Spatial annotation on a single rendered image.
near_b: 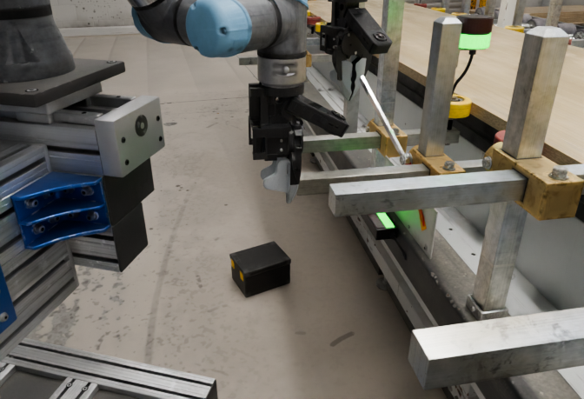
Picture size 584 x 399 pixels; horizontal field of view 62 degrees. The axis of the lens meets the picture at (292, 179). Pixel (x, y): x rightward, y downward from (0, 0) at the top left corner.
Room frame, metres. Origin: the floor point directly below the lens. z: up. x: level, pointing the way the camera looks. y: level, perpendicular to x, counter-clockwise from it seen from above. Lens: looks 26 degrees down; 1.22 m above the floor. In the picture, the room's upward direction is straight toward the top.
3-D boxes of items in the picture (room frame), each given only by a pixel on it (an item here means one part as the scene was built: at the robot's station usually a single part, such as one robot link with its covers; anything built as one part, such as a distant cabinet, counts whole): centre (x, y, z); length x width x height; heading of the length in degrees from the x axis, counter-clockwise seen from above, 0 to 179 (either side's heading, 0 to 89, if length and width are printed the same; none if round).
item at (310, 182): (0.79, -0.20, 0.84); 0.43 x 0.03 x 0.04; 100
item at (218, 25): (0.68, 0.09, 1.12); 0.11 x 0.11 x 0.08; 52
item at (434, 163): (0.82, -0.27, 0.85); 0.14 x 0.06 x 0.05; 10
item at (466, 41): (0.85, -0.31, 1.08); 0.06 x 0.06 x 0.02
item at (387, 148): (1.06, -0.22, 0.82); 0.14 x 0.06 x 0.05; 10
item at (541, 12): (8.35, -4.09, 0.23); 2.41 x 0.77 x 0.17; 107
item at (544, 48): (0.59, -0.30, 0.89); 0.04 x 0.04 x 0.48; 10
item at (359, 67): (1.03, -0.13, 0.97); 0.06 x 0.03 x 0.09; 30
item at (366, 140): (1.04, -0.17, 0.82); 0.44 x 0.03 x 0.04; 100
